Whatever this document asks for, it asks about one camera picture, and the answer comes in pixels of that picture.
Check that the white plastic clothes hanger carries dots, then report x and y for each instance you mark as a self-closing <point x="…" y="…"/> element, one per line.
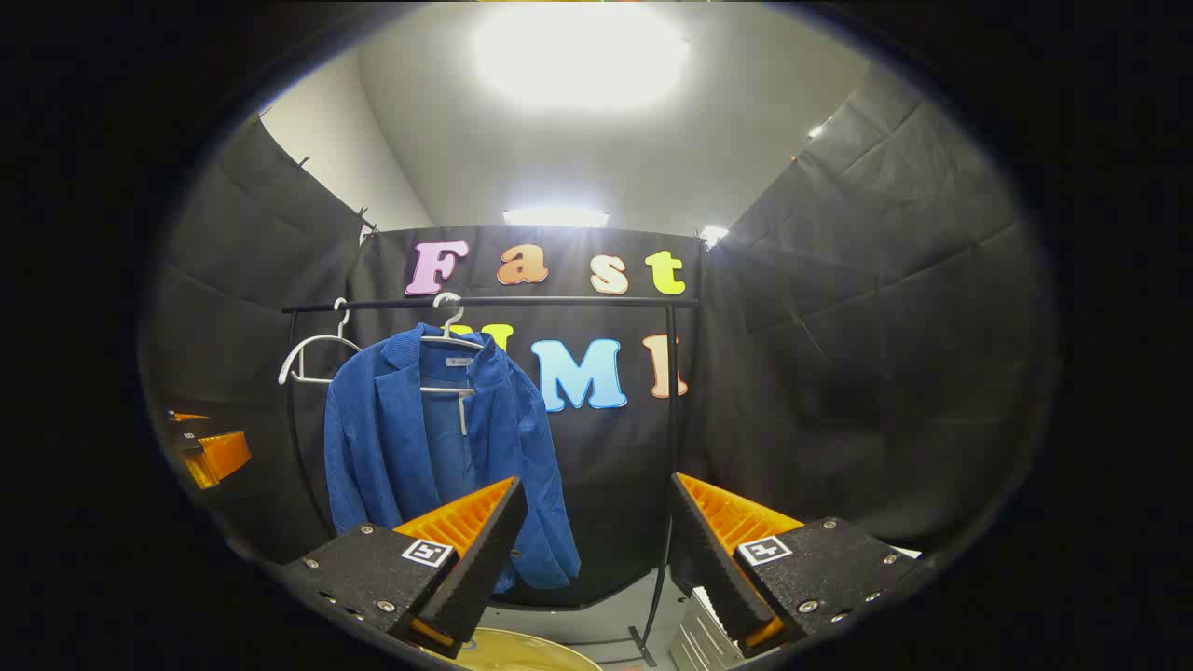
<point x="450" y="312"/>
<point x="312" y="345"/>

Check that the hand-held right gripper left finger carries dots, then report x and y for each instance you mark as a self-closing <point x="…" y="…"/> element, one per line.
<point x="485" y="559"/>

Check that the black metal clothes rack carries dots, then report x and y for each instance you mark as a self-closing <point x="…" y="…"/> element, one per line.
<point x="559" y="301"/>

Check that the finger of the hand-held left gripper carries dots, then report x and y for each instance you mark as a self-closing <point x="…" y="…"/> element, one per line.
<point x="186" y="436"/>
<point x="222" y="457"/>

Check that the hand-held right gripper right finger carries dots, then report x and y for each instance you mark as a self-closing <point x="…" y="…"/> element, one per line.
<point x="713" y="559"/>

